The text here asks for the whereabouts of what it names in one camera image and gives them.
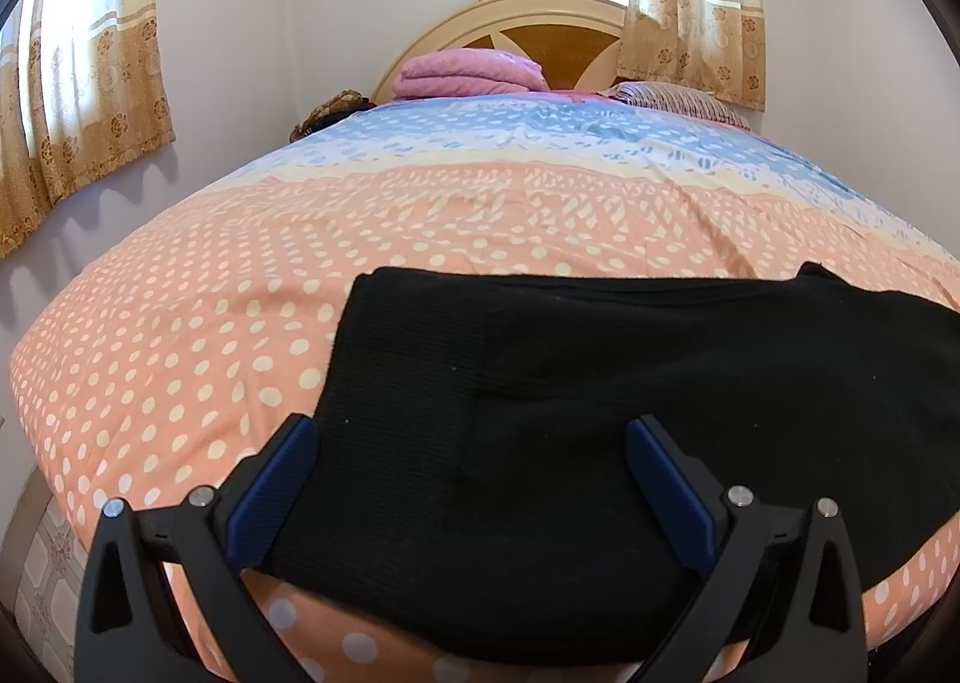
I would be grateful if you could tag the striped pillow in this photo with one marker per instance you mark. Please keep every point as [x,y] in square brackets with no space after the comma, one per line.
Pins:
[682,101]

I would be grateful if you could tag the narrow beige floral window curtain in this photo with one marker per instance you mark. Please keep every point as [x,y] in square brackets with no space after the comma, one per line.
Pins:
[82,113]

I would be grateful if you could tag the brown patterned cloth bundle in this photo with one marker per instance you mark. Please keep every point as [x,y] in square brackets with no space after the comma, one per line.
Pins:
[330,114]

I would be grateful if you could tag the bed with polka dot sheet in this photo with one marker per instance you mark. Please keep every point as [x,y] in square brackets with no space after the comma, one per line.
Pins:
[225,315]

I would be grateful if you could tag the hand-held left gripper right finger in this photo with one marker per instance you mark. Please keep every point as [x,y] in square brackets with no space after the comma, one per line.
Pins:
[667,488]

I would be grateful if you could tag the black pants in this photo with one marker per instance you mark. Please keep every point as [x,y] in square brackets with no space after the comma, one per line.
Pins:
[600,428]

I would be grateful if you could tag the folded pink blanket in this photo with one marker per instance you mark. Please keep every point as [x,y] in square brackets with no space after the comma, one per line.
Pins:
[465,74]

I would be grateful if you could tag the wide beige floral window curtain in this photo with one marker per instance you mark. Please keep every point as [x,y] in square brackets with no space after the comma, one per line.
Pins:
[697,38]

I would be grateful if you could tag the cream and wooden headboard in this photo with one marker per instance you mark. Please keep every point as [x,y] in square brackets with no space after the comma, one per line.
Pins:
[555,45]

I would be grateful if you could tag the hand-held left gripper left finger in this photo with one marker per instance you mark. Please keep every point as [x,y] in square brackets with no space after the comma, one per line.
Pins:
[279,484]

